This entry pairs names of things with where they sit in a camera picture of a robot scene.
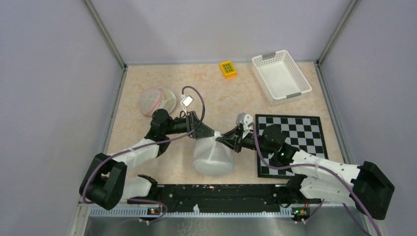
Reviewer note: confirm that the white plastic basket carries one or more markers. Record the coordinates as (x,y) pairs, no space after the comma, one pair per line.
(279,77)

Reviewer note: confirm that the white toothed cable strip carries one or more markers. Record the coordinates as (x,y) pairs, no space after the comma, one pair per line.
(144,212)

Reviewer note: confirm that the yellow toy block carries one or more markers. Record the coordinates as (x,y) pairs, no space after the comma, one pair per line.
(228,69)

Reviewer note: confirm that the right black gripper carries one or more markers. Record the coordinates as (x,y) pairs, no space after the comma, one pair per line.
(231,138)

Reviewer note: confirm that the black white checkerboard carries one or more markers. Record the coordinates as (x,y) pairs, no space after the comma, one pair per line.
(303,132)

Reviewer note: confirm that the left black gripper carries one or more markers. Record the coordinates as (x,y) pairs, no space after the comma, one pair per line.
(202,130)

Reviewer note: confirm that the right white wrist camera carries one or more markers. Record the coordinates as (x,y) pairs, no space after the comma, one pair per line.
(244,120)

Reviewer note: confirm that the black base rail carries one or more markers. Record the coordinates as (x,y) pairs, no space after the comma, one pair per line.
(227,198)

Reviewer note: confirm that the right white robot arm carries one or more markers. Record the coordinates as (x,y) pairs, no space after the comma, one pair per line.
(364,186)

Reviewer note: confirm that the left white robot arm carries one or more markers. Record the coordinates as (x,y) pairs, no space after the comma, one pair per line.
(105,181)

